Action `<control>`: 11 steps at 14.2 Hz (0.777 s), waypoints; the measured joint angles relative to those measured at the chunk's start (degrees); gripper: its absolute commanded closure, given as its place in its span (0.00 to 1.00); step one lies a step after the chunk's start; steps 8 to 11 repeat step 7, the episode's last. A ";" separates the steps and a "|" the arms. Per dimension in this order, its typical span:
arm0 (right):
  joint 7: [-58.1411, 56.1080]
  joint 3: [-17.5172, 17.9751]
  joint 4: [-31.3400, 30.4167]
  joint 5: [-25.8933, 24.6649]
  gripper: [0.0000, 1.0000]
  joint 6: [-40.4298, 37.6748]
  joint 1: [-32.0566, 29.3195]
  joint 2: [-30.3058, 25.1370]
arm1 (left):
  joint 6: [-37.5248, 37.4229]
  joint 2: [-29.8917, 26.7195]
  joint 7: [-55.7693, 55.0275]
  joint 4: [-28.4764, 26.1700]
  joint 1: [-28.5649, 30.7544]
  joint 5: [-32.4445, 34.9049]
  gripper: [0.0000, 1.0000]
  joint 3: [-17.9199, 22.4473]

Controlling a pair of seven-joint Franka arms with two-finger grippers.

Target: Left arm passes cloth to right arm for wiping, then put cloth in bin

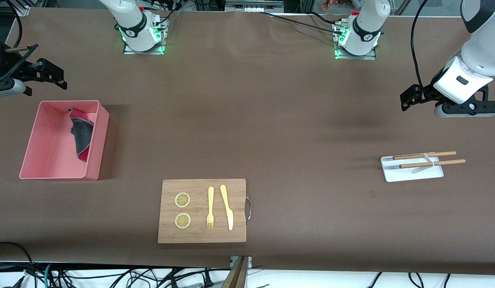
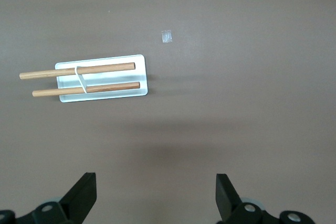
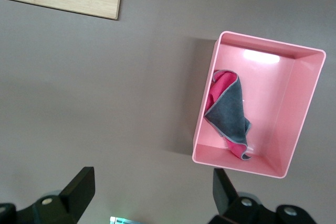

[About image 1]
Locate grey and red cloth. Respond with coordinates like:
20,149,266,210
67,108,95,162

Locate pink plastic bin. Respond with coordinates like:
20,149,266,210
19,100,110,181

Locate white rack with wooden rods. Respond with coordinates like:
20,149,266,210
381,151,467,183

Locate wooden cutting board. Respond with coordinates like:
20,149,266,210
158,178,252,244

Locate yellow plastic fork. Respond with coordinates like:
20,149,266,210
206,186,215,230

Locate white side table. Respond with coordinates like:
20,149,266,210
0,261,495,288

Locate yellow plastic knife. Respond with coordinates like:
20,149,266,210
220,184,234,231

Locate brown wooden plank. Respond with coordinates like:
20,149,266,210
222,256,248,288

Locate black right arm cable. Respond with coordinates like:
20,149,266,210
6,0,39,80

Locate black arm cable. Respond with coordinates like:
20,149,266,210
410,0,430,91
6,0,39,80

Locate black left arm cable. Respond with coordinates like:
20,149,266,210
410,0,430,91

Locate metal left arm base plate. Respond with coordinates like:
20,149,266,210
333,22,377,60

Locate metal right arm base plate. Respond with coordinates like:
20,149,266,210
123,18,169,55

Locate short black table cable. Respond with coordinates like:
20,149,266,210
308,11,341,24

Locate long black table cable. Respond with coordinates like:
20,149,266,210
259,11,345,32

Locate thick black cable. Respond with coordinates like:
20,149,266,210
0,242,37,288

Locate metal table edge bracket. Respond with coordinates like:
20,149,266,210
230,256,253,269

